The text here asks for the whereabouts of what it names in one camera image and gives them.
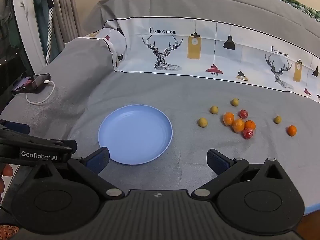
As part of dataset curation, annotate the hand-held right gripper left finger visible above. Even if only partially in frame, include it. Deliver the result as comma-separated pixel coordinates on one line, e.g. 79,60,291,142
32,147,125,200

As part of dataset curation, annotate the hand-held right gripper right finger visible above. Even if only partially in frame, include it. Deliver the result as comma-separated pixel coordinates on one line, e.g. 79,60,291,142
191,149,288,198

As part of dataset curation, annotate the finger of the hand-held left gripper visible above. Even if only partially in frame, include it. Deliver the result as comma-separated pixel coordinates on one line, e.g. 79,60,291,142
53,139,78,155
0,120,30,136

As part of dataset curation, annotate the light blue plate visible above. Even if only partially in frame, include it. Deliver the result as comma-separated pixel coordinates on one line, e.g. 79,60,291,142
98,105,173,165

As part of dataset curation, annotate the person's left hand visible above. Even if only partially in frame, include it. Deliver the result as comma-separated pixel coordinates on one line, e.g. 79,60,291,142
0,164,14,203

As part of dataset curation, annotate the black smartphone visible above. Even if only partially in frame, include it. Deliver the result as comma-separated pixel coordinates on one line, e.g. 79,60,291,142
11,73,52,95

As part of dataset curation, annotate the orange patterned cloth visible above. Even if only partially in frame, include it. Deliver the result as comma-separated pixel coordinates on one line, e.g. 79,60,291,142
0,225,19,240

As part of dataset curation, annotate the grey printed pillow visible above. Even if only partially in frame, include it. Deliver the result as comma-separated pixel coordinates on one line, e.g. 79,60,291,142
62,27,128,74

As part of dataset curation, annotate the light blue bed edge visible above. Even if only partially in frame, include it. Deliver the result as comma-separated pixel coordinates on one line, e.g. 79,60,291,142
304,204,320,214

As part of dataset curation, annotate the teal hanging garment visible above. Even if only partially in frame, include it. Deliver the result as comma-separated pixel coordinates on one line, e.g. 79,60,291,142
34,0,50,53

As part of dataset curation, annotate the grey curtain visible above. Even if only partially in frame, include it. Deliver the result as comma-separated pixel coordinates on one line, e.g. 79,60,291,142
51,0,84,44

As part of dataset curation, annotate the grey printed quilt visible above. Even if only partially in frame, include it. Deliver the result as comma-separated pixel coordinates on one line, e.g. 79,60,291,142
80,0,320,104

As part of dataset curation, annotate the green checked cloth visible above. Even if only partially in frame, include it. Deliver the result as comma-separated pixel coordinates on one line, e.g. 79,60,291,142
110,0,320,23

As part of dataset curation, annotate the spotted pole black handle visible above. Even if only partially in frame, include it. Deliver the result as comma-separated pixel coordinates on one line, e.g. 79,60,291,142
41,0,55,65

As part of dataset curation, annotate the white window frame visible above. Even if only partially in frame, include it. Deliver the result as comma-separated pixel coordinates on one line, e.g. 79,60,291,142
11,0,48,67

